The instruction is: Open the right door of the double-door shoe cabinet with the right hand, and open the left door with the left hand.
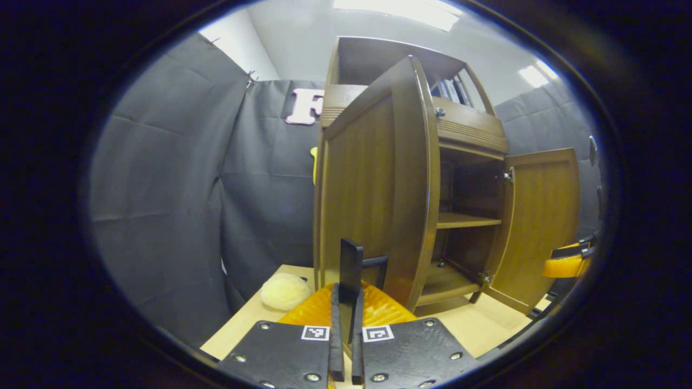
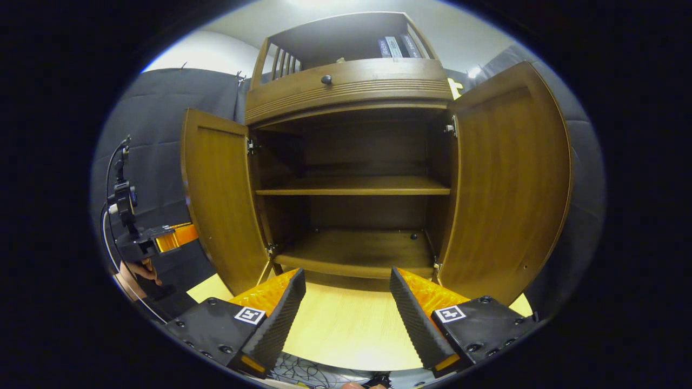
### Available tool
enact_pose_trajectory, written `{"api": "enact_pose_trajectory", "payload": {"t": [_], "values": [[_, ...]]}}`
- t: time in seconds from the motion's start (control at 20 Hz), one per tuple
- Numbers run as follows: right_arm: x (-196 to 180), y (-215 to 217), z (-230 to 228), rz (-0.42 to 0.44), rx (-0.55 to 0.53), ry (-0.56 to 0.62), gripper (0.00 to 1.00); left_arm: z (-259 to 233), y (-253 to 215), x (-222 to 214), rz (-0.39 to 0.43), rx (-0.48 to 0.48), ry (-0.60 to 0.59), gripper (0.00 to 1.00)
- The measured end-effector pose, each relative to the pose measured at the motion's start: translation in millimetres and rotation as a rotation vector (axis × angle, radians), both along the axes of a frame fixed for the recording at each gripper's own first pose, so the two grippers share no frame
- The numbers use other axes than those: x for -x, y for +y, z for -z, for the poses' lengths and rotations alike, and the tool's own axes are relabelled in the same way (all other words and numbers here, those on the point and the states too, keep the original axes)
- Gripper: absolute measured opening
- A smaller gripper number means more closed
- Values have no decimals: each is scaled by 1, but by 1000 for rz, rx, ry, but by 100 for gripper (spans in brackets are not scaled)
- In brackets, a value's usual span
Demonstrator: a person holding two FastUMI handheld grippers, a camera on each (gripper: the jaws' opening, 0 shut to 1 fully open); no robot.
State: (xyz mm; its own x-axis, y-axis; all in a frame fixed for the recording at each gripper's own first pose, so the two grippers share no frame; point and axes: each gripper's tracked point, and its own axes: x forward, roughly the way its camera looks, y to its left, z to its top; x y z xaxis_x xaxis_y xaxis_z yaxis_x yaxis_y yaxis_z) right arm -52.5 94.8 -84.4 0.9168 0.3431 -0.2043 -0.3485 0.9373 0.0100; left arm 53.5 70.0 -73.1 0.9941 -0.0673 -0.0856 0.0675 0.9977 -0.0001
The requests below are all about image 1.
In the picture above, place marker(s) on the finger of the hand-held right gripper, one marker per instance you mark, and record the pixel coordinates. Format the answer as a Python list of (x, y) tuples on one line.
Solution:
[(567, 266)]

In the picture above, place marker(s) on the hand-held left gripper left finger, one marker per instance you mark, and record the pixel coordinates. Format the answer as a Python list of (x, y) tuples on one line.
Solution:
[(337, 351)]

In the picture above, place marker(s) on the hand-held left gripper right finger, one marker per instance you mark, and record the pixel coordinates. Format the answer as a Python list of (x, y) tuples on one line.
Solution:
[(357, 356)]

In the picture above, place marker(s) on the wooden shoe cabinet door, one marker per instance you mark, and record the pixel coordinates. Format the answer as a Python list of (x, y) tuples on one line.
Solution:
[(540, 216), (367, 189)]

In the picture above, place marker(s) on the wooden double-door shoe cabinet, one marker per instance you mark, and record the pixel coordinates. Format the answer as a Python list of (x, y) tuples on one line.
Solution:
[(373, 59)]

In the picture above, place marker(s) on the wooden cabinet inner shelf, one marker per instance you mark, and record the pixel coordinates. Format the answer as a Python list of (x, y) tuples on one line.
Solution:
[(465, 220)]

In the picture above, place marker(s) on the pale yellow sponge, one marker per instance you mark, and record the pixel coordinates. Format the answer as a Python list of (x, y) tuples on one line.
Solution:
[(285, 292)]

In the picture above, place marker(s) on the wooden drawer with black knob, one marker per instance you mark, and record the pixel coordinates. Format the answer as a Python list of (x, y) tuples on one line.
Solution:
[(470, 127)]

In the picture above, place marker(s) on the ceiling light panel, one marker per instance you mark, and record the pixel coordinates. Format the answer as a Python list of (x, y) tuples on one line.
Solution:
[(534, 75)]

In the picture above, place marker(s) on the light grey book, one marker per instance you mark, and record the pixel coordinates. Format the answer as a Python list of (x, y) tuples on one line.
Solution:
[(451, 91)]

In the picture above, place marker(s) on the black backdrop cloth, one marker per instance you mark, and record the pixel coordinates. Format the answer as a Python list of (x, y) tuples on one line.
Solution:
[(162, 189)]

